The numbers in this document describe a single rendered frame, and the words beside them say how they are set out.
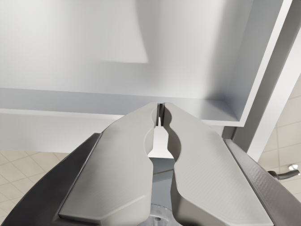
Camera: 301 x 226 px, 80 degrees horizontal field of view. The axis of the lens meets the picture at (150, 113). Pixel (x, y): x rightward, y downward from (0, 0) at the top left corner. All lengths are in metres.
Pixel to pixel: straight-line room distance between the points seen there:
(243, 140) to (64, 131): 0.17
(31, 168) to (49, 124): 1.68
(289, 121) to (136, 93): 1.40
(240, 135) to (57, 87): 0.16
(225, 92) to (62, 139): 0.16
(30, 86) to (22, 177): 1.84
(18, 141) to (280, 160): 1.67
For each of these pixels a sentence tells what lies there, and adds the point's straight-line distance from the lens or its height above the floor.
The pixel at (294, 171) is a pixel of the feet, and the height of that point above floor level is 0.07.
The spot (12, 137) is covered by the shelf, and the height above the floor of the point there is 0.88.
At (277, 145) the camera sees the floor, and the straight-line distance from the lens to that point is 1.61.
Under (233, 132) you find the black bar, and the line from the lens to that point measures 0.17.
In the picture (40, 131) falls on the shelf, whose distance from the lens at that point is 0.21.
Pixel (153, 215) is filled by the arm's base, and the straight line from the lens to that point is 0.42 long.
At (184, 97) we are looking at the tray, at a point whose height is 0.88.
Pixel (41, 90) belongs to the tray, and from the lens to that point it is 0.18.
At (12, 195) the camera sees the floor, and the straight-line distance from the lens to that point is 2.30.
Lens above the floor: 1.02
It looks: 59 degrees down
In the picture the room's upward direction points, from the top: 176 degrees counter-clockwise
